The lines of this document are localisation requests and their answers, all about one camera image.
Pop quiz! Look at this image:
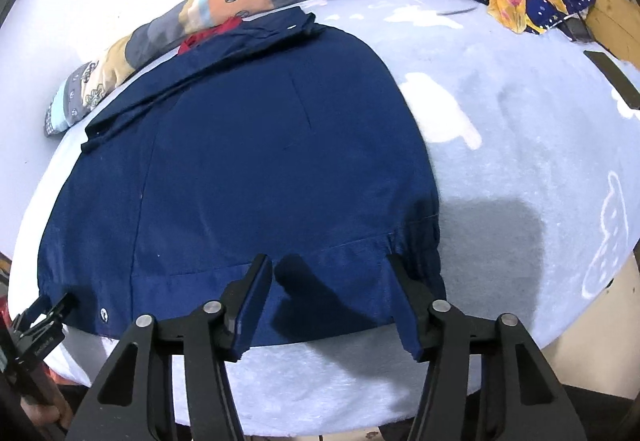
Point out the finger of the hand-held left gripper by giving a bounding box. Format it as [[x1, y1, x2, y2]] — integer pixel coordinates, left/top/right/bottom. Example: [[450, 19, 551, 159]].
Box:
[[11, 293, 78, 337]]

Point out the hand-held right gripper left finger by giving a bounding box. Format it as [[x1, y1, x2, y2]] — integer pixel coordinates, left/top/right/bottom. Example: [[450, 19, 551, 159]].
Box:
[[65, 253, 273, 441]]

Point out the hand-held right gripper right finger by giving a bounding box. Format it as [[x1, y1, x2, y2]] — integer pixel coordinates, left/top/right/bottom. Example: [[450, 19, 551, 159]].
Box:
[[387, 253, 588, 441]]

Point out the navy blue shirt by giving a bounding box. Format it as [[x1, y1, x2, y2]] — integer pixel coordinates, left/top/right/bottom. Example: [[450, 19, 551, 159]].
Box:
[[37, 6, 447, 357]]

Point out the light blue cloud-print blanket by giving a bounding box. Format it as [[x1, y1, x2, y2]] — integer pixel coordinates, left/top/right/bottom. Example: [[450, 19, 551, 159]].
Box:
[[10, 0, 640, 432]]

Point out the red garment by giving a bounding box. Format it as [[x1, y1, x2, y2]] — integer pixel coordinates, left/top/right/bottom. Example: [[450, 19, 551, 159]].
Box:
[[177, 16, 243, 56]]

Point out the dark grey strap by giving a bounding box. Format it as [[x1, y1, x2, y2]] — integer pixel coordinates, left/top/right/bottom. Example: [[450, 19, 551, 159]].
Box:
[[584, 50, 640, 110]]

